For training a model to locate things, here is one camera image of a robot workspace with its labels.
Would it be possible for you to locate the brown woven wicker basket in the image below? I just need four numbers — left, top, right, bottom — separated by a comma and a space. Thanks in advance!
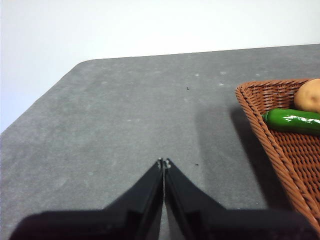
235, 78, 320, 230

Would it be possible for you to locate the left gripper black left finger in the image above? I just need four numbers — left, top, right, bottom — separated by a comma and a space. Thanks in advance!
8, 157, 165, 240

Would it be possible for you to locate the yellow-brown potato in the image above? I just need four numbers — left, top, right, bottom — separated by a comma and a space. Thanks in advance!
293, 78, 320, 114

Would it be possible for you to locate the green pepper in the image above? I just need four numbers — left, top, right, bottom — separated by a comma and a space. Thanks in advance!
261, 108, 320, 137

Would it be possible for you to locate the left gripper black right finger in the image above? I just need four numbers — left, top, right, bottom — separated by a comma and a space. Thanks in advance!
164, 158, 320, 240

